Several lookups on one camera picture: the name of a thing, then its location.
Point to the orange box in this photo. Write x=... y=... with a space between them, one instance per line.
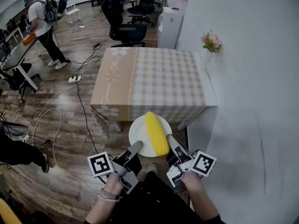
x=28 y=39

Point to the small white rack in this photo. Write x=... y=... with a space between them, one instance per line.
x=73 y=13

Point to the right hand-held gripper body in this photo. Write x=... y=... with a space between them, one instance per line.
x=203 y=163

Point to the pink flower bouquet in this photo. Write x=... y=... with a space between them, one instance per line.
x=211 y=42

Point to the person's left forearm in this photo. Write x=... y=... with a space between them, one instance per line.
x=104 y=204

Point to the white round plate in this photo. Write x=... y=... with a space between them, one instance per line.
x=140 y=134

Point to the white table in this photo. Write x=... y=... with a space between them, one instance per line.
x=209 y=90

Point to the small white power strip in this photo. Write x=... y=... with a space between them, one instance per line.
x=27 y=138

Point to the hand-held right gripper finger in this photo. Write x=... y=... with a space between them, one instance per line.
x=175 y=143

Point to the yellow curved object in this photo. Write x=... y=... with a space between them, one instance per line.
x=8 y=212

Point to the yellow corn cob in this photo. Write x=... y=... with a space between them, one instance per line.
x=156 y=134

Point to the beige checked tablecloth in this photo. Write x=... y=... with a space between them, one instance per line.
x=163 y=83

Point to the person's black trousers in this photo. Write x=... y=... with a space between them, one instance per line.
x=149 y=202

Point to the black high-back office chair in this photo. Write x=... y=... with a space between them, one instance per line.
x=126 y=29

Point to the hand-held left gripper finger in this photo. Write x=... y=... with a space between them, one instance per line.
x=135 y=148

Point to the white-legged dark desk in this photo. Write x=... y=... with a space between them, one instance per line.
x=14 y=55

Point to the person's right forearm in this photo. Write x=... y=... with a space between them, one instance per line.
x=201 y=199

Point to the person's beige shoe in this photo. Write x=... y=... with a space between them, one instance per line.
x=151 y=167

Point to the white water dispenser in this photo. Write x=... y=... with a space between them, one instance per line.
x=169 y=27

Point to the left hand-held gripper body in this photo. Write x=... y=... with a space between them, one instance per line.
x=100 y=164

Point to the grey round chair base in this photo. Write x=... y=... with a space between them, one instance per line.
x=14 y=128

